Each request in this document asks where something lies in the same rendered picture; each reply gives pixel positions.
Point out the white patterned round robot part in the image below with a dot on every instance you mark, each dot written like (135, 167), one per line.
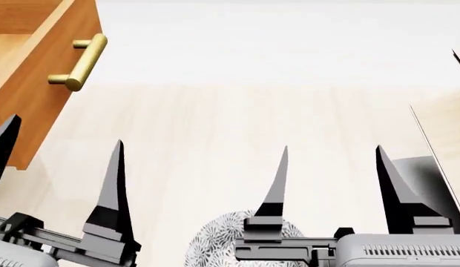
(215, 239)

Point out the wooden cabinet drawer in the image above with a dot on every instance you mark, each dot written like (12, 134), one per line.
(37, 91)

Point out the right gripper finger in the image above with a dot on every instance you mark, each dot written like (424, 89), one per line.
(397, 205)
(272, 211)

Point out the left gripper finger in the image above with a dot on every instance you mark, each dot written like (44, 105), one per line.
(113, 211)
(3, 147)

